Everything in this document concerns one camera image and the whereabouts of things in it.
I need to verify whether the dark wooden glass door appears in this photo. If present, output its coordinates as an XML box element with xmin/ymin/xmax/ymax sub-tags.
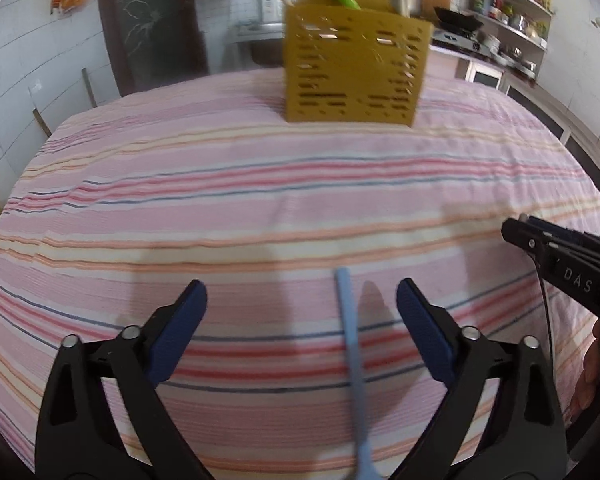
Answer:
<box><xmin>95</xmin><ymin>0</ymin><xmax>211</xmax><ymax>96</ymax></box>

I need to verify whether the black wok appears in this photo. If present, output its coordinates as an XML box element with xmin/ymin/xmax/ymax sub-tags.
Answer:
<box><xmin>432</xmin><ymin>6</ymin><xmax>485</xmax><ymax>32</ymax></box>

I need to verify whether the long wooden stick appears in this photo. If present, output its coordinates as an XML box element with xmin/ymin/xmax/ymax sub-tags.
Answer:
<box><xmin>82</xmin><ymin>67</ymin><xmax>98</xmax><ymax>108</ymax></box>

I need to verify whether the yellow plastic utensil holder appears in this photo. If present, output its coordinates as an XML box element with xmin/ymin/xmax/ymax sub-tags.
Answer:
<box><xmin>283</xmin><ymin>0</ymin><xmax>435</xmax><ymax>127</ymax></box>

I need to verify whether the white corner shelf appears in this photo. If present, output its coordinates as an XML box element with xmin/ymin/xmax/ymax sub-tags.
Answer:
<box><xmin>462</xmin><ymin>0</ymin><xmax>553</xmax><ymax>78</ymax></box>

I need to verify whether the row of bottles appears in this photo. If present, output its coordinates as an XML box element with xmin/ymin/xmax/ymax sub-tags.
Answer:
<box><xmin>472</xmin><ymin>0</ymin><xmax>548</xmax><ymax>41</ymax></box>

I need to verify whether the steel gas stove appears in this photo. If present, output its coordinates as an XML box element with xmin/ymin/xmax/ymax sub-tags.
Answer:
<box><xmin>430</xmin><ymin>30</ymin><xmax>496</xmax><ymax>58</ymax></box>

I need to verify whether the pink striped tablecloth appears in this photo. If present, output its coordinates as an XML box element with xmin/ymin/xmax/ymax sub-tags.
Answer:
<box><xmin>0</xmin><ymin>72</ymin><xmax>600</xmax><ymax>480</ymax></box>

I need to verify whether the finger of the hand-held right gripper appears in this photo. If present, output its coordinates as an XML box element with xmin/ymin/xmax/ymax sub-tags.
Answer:
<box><xmin>501</xmin><ymin>218</ymin><xmax>557</xmax><ymax>262</ymax></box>
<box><xmin>518</xmin><ymin>215</ymin><xmax>600</xmax><ymax>264</ymax></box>

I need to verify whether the thin black cable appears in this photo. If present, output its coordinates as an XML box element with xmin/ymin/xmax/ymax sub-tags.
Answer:
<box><xmin>537</xmin><ymin>260</ymin><xmax>556</xmax><ymax>366</ymax></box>

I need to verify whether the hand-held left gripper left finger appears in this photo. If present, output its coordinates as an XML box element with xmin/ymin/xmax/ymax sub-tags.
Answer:
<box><xmin>35</xmin><ymin>279</ymin><xmax>211</xmax><ymax>480</ymax></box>

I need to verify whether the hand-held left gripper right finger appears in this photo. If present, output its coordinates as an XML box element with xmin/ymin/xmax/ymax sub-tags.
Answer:
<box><xmin>390</xmin><ymin>276</ymin><xmax>568</xmax><ymax>480</ymax></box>

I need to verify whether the light blue utensil handle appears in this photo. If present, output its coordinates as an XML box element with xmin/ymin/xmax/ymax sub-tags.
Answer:
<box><xmin>335</xmin><ymin>267</ymin><xmax>381</xmax><ymax>480</ymax></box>

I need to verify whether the steel sink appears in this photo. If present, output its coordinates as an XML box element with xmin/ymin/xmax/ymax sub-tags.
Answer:
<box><xmin>225</xmin><ymin>22</ymin><xmax>286</xmax><ymax>68</ymax></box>

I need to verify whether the person's right hand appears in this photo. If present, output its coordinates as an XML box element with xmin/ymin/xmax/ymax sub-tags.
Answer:
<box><xmin>572</xmin><ymin>320</ymin><xmax>600</xmax><ymax>412</ymax></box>

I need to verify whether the short wooden stick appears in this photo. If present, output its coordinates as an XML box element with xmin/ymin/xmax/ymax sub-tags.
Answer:
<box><xmin>32</xmin><ymin>109</ymin><xmax>53</xmax><ymax>138</ymax></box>

